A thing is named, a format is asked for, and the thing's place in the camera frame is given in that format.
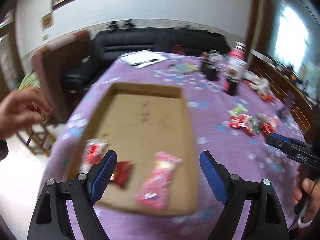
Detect white red snack sachet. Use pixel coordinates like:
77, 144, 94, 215
80, 139, 109, 173

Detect dark red foil candy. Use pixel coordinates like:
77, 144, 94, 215
110, 161, 133, 189

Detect long pink candy packet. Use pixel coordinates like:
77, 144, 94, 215
136, 152, 183, 210

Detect green white pastry packet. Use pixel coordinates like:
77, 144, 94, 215
228, 103, 248, 116

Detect person's right hand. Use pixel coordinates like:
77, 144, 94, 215
293, 165, 320, 223

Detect person's left hand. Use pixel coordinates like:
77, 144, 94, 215
1, 87, 53, 140

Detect grey phone stand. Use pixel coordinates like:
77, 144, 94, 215
276, 92, 295, 122

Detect red plastic bag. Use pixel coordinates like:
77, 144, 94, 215
257, 92, 275, 102

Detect wooden sideboard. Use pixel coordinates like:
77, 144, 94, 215
249, 50, 312, 140

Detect purple floral tablecloth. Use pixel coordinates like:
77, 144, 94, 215
43, 53, 298, 239

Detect white work gloves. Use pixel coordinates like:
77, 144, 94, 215
244, 72, 270, 95

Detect wooden stool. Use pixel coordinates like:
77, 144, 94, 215
16, 117, 56, 158

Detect front black tea canister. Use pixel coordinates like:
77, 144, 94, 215
223, 77, 241, 96

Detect black tea canister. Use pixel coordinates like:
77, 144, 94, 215
223, 77, 241, 96
200, 50, 223, 81

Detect middle black tea canister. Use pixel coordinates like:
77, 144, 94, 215
200, 50, 223, 81

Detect cardboard tray box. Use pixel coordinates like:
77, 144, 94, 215
66, 82, 198, 216

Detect small notebook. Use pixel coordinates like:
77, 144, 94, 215
170, 63, 199, 74

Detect green floral blanket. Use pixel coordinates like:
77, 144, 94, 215
17, 71, 41, 90

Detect red bag on sofa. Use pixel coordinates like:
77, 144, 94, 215
172, 45, 185, 55

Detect brown armchair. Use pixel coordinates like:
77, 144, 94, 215
31, 30, 90, 123

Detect white paper stack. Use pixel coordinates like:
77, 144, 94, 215
119, 50, 169, 68

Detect black leather sofa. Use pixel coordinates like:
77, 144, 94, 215
61, 28, 231, 97

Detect left black device on sofa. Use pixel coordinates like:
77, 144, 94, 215
106, 21, 119, 32

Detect black device on sofa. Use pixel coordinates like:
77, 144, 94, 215
123, 20, 135, 30
106, 21, 119, 32

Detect right black device on sofa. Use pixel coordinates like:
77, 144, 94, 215
123, 20, 135, 30

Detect wall plaque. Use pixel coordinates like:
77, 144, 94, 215
41, 12, 53, 30

